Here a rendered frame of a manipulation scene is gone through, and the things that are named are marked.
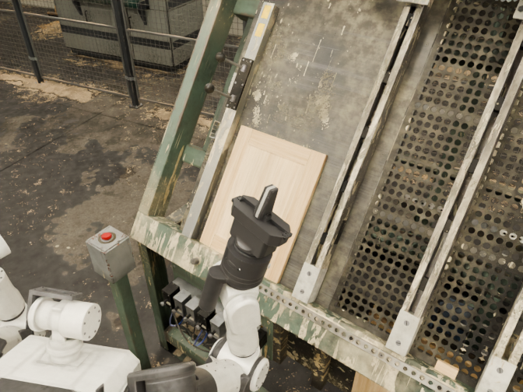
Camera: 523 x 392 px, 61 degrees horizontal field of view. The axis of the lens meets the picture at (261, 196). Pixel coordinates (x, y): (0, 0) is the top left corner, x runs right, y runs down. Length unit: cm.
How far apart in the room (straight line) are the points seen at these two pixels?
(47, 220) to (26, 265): 46
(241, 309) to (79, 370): 31
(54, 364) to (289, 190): 97
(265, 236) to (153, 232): 117
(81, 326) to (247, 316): 30
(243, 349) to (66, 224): 263
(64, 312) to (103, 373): 13
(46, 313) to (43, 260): 238
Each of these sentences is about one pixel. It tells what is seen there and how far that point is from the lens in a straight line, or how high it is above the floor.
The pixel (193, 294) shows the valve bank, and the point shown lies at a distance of 180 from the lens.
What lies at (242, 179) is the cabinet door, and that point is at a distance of 169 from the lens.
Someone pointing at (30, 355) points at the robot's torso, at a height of 135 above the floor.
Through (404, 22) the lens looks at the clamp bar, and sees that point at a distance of 155.
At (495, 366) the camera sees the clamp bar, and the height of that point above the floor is 101.
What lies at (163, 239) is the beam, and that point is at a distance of 186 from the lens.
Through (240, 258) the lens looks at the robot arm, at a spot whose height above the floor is 152.
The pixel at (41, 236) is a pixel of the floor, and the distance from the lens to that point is 348.
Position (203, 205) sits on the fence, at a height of 101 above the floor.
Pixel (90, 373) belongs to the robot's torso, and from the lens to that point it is 91.
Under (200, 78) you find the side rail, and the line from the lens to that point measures 191.
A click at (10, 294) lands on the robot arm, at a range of 124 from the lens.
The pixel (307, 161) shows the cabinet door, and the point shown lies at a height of 125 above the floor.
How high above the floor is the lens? 208
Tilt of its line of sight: 37 degrees down
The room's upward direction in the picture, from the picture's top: straight up
